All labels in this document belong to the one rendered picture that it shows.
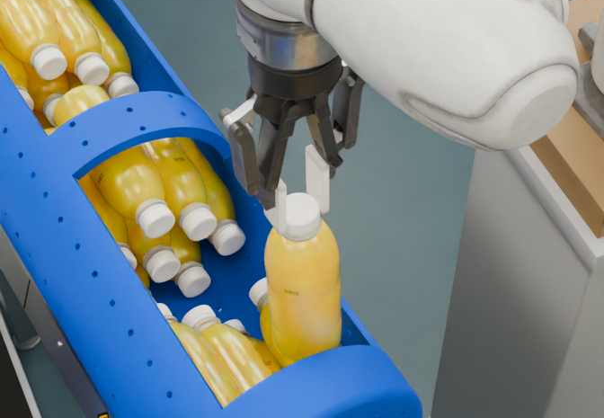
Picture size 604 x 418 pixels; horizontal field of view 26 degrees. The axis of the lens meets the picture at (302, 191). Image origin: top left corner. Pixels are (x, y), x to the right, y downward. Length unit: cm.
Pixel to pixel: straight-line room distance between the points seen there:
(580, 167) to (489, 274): 41
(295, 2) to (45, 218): 67
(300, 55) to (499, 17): 22
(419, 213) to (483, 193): 97
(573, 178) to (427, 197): 129
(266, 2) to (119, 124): 59
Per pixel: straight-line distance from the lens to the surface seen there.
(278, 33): 96
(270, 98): 104
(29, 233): 152
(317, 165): 116
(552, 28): 82
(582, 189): 169
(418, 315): 279
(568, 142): 173
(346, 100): 111
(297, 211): 119
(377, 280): 283
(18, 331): 273
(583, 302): 182
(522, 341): 205
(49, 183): 149
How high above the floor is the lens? 237
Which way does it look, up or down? 53 degrees down
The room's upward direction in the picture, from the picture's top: straight up
